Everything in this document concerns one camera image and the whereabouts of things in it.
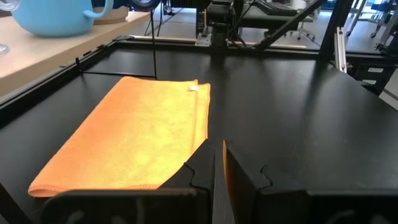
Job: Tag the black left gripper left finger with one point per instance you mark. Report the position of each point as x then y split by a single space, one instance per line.
140 208

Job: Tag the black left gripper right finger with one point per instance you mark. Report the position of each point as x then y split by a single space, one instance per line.
311 208

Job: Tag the light blue plastic mug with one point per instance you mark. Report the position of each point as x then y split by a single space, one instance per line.
53 18

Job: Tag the clear glass cup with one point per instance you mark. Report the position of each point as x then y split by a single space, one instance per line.
7 4

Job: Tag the orange folded cloth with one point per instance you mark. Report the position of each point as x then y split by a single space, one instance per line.
130 133

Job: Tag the black box with white label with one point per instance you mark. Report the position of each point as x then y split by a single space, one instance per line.
360 77

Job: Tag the silver aluminium extrusion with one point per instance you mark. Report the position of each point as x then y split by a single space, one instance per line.
340 49

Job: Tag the black diagonal rod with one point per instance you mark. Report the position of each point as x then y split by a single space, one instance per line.
289 26

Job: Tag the black keyboard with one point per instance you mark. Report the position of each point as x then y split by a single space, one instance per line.
276 7

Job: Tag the wooden shelf with black frame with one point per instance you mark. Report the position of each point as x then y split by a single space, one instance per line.
46 53

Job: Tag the black frame upright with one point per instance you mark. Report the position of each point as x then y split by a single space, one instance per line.
337 15

